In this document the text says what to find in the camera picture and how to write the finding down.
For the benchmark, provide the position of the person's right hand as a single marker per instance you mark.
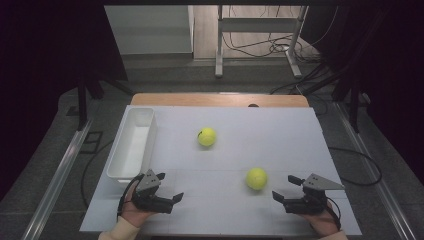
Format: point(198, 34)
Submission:
point(325, 223)

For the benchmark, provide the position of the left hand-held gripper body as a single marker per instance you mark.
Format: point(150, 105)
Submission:
point(151, 200)

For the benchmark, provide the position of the white plastic bin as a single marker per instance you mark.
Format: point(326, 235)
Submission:
point(133, 146)

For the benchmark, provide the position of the white panel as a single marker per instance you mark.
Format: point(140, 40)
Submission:
point(150, 30)

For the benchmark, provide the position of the dark curtain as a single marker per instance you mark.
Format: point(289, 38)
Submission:
point(393, 66)
point(40, 66)

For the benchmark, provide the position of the aluminium floor rail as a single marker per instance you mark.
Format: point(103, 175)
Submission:
point(390, 203)
point(58, 181)

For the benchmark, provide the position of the grey metal stand frame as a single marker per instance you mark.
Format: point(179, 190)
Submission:
point(256, 25)

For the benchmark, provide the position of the yellow tennis ball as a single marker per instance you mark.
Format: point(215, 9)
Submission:
point(256, 179)
point(207, 137)

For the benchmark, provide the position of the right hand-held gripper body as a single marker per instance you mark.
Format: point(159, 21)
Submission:
point(310, 203)

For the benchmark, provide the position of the dark table grommet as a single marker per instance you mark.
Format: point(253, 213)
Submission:
point(253, 105)

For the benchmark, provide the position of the black tripod stand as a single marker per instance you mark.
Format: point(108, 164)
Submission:
point(81, 106)
point(354, 110)

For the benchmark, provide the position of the person's left hand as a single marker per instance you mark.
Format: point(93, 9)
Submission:
point(133, 213)

